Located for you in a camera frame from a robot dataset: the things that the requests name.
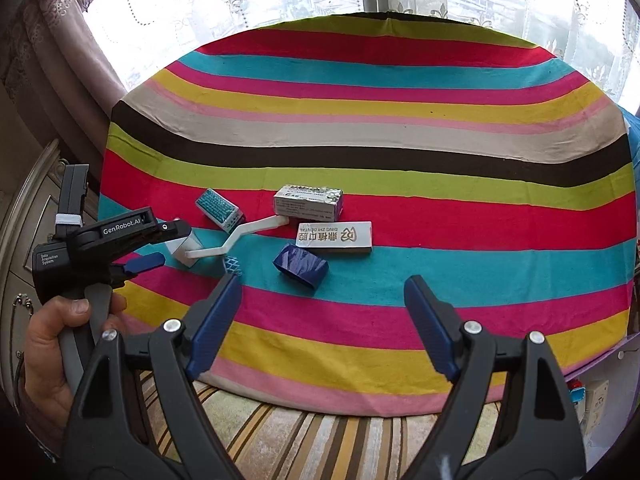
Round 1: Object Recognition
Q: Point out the striped multicolour cloth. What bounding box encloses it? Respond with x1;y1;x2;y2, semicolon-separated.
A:
97;10;638;418

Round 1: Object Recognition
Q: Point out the teal foil box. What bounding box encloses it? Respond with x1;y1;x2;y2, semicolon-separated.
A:
195;189;245;233

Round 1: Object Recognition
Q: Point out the flat white and gold box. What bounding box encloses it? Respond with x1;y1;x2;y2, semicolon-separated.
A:
295;220;373;255

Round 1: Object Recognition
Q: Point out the white power strip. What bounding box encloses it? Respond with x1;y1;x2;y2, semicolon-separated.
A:
582;379;612;435

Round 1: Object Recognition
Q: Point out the cream carved cabinet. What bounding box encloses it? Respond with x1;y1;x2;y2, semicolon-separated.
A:
0;140;101;461

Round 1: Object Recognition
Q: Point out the green and white box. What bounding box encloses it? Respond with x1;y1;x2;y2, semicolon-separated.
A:
272;184;346;222

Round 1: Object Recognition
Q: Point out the white cube box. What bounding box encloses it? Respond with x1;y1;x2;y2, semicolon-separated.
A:
164;220;206;263

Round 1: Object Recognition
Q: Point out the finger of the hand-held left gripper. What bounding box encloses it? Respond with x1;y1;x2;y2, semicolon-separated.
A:
122;253;166;276
151;219;194;242

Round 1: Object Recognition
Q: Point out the dark blue box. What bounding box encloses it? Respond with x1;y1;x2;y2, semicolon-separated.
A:
272;242;329;291

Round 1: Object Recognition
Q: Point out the purple board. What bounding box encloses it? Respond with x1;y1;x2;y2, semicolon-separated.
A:
562;327;640;386

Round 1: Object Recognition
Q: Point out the mauve drape curtain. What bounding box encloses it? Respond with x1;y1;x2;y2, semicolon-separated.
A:
0;0;131;161

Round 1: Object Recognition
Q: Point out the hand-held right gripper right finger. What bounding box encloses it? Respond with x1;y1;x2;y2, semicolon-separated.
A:
400;275;588;480

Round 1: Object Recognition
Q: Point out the person's left hand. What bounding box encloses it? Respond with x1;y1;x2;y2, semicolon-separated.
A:
22;292;128;431

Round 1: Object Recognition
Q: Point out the white plastic handle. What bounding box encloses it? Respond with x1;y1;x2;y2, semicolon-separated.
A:
184;214;291;267

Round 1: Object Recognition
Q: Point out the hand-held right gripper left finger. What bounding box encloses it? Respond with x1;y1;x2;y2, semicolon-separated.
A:
62;272;246;480

